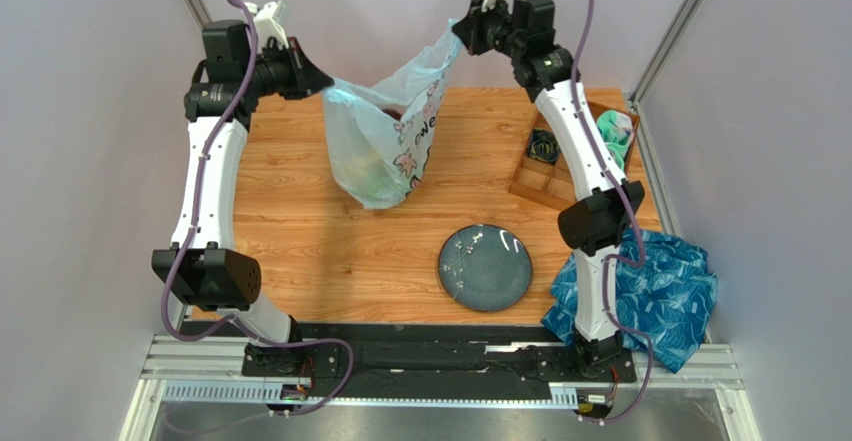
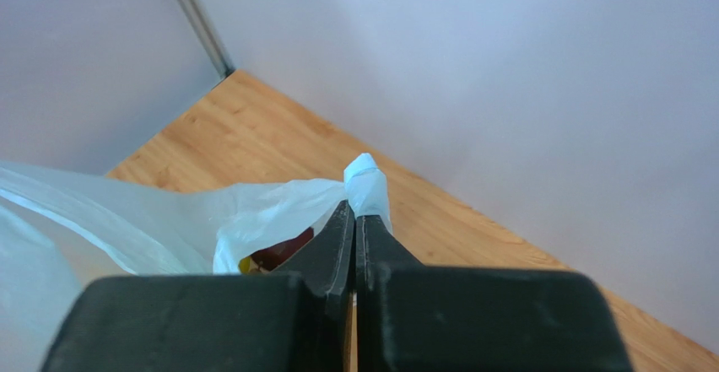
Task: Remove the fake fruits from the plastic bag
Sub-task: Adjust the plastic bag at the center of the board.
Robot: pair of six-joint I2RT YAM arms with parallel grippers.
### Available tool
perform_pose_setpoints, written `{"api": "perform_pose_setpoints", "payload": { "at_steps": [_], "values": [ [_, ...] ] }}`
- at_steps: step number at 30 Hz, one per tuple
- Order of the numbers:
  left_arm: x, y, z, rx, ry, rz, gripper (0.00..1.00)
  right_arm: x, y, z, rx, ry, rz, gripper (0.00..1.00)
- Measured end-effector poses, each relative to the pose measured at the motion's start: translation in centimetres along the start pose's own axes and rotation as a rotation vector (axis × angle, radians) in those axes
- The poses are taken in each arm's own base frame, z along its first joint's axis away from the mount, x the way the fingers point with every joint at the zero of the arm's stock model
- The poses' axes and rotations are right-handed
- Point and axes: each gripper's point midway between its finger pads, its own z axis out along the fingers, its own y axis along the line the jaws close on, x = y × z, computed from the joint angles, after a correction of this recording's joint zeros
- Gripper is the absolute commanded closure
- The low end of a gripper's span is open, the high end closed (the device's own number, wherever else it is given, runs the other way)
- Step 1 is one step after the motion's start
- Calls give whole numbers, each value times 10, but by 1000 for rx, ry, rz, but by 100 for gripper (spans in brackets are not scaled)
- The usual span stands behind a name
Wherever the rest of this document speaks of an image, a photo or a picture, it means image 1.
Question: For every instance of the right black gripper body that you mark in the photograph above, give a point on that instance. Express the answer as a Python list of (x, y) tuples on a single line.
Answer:
[(477, 27)]

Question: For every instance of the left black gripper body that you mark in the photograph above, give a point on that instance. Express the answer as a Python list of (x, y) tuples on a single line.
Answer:
[(275, 74)]

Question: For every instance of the light blue plastic bag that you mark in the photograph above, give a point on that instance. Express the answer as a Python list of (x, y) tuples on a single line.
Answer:
[(379, 138)]

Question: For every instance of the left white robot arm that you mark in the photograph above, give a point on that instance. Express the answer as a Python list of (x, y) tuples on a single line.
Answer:
[(207, 282)]

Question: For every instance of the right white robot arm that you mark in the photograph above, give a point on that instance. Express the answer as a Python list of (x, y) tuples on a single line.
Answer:
[(606, 201)]

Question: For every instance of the dark rolled sock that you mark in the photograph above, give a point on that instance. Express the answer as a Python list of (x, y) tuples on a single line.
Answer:
[(543, 147)]

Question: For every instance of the teal white rolled sock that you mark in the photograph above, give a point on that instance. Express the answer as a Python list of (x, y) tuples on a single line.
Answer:
[(617, 132)]

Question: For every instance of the wooden compartment tray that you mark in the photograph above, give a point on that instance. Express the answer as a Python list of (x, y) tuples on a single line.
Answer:
[(552, 185)]

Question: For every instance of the dark blue ceramic plate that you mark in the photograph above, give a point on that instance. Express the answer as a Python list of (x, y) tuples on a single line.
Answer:
[(484, 268)]

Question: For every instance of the blue patterned cloth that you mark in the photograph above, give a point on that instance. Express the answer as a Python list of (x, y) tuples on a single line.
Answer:
[(670, 298)]

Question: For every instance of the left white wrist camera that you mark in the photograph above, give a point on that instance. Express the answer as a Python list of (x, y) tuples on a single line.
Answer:
[(269, 19)]

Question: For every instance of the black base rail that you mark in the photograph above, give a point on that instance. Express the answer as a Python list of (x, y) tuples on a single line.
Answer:
[(440, 362)]

